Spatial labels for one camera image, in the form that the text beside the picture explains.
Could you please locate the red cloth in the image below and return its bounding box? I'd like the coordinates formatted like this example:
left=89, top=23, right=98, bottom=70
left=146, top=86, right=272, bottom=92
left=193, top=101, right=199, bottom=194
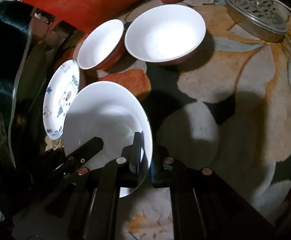
left=12, top=0, right=161, bottom=34

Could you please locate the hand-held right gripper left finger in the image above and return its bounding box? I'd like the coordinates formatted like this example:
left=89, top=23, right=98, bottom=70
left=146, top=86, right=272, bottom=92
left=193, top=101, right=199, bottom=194
left=65, top=131, right=143, bottom=240

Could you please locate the round perforated metal tin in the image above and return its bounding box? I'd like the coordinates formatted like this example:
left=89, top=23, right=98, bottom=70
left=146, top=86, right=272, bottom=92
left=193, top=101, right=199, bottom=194
left=224, top=0, right=288, bottom=43

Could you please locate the white bowl with red outside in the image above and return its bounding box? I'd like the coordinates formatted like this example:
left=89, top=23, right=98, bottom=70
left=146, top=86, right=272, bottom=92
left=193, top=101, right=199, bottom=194
left=124, top=4, right=207, bottom=66
left=63, top=81, right=153, bottom=197
left=77, top=19, right=126, bottom=71

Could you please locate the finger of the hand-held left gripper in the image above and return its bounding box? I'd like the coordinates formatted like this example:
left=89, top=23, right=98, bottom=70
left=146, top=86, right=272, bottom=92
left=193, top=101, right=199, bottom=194
left=64, top=137, right=104, bottom=164
left=43, top=150, right=77, bottom=180

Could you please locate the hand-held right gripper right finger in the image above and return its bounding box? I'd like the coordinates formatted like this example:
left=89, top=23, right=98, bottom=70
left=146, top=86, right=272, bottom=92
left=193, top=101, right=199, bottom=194
left=150, top=146, right=278, bottom=240

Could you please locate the floral rug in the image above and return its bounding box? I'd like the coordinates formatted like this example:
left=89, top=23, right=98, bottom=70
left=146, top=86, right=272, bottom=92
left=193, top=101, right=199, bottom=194
left=8, top=0, right=291, bottom=240

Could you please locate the white bear print plate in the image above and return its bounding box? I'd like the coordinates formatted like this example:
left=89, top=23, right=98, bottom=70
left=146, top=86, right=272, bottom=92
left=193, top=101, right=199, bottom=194
left=43, top=60, right=81, bottom=140

